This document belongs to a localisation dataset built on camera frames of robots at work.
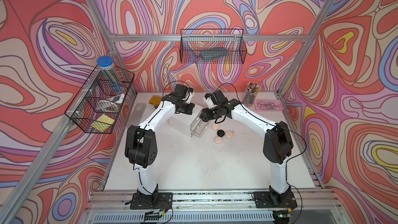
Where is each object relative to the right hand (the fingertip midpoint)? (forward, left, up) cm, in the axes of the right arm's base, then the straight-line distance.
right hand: (205, 119), depth 90 cm
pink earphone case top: (+1, -7, -10) cm, 13 cm away
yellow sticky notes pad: (-16, +43, +21) cm, 51 cm away
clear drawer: (+1, +4, -9) cm, 10 cm away
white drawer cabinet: (-3, +13, +2) cm, 14 cm away
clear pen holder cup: (+20, -32, -1) cm, 38 cm away
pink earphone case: (-4, -15, -11) cm, 19 cm away
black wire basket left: (-3, +53, +17) cm, 56 cm away
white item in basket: (-1, +42, +21) cm, 47 cm away
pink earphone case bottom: (-8, -8, -11) cm, 16 cm away
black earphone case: (-3, -10, -11) cm, 15 cm away
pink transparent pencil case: (+19, -48, -12) cm, 53 cm away
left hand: (+6, +7, +1) cm, 10 cm away
